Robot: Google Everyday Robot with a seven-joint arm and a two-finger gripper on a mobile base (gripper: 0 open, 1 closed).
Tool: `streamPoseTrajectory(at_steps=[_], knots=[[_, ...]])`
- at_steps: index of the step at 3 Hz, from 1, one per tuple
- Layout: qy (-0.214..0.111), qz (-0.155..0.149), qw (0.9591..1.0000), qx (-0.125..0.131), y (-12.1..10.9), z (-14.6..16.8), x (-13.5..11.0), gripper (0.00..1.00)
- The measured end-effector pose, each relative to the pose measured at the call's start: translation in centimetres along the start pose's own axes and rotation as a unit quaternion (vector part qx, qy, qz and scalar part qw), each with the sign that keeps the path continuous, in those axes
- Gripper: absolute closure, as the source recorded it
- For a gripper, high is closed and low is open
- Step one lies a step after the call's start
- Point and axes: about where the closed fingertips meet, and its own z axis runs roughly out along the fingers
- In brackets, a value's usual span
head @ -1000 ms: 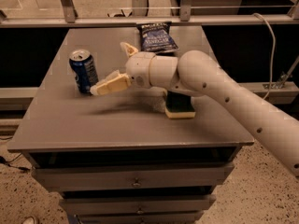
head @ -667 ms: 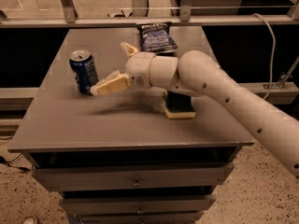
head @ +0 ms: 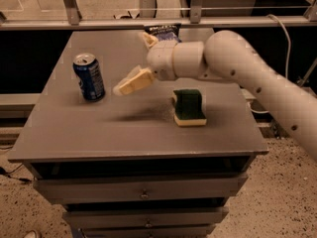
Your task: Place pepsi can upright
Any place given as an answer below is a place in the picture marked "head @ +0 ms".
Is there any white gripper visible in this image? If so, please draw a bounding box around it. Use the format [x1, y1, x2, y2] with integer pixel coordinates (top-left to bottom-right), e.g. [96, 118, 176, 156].
[113, 32, 177, 96]

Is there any green yellow sponge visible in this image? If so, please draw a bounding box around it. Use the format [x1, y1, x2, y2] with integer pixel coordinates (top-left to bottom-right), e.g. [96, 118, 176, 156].
[172, 89, 207, 127]

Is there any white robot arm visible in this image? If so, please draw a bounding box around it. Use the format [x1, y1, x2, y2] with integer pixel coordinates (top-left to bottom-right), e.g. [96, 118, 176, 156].
[113, 31, 317, 160]

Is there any blue pepsi can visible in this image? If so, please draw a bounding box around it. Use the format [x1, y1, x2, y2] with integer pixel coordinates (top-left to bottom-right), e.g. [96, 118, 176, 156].
[72, 53, 106, 101]

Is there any metal railing frame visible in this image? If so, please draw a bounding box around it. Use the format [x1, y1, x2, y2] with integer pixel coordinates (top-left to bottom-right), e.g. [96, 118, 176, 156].
[0, 0, 317, 31]

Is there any white shoe tip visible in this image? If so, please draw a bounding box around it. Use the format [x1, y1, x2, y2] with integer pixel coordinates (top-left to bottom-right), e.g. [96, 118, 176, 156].
[23, 230, 42, 238]

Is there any grey drawer cabinet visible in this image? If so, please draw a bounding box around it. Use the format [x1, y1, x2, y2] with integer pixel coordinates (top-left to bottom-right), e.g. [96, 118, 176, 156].
[9, 31, 267, 238]

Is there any black floor cable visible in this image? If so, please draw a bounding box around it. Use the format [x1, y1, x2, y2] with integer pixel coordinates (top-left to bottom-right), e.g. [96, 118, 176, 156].
[0, 144, 34, 183]

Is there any blue chip bag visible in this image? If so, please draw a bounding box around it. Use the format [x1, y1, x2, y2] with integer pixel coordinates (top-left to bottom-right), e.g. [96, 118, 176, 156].
[145, 24, 180, 43]

